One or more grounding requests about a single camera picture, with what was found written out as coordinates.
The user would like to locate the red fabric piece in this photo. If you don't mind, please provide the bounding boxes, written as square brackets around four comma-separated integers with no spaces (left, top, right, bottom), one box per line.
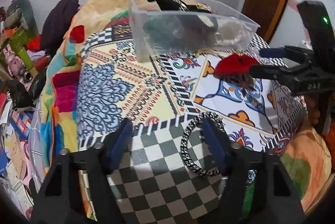
[214,53,260,76]

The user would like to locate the white cloth pouch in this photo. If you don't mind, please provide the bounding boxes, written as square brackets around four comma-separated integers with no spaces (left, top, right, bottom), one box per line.
[199,13,252,49]

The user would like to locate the black white braided ring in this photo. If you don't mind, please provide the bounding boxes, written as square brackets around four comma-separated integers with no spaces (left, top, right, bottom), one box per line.
[180,111,229,177]

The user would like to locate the green knitted cloth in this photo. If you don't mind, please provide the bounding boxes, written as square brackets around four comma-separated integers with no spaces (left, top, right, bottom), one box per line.
[143,17,182,49]

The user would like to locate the clear plastic storage box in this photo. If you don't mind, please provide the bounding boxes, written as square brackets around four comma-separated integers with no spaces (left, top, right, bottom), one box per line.
[128,0,260,62]

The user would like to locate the black belt with studs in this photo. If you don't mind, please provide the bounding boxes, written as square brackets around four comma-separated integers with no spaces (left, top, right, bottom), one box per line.
[147,0,212,13]

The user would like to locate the right hand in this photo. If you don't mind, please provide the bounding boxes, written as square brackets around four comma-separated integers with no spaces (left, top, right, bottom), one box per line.
[303,93,335,157]

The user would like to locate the patterned patchwork bedsheet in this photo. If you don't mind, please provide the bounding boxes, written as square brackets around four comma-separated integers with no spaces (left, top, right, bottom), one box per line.
[77,24,304,223]

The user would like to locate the red can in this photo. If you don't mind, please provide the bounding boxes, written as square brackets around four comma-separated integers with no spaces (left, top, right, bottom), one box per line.
[34,54,52,71]

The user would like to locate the green cylinder bottle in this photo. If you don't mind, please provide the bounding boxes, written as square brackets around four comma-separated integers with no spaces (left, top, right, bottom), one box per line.
[18,46,38,78]

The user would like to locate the pink rabbit doll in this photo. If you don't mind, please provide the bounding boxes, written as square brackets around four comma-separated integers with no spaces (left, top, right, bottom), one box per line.
[3,44,25,78]

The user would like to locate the dark purple garment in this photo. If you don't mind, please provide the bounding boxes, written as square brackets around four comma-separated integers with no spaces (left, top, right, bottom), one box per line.
[40,0,80,57]

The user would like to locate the green cardboard box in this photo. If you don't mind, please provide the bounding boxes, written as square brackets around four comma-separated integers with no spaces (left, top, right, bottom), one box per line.
[1,26,36,56]

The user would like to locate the grey green plush toy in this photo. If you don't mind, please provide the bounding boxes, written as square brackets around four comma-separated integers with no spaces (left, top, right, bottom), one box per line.
[4,0,38,35]

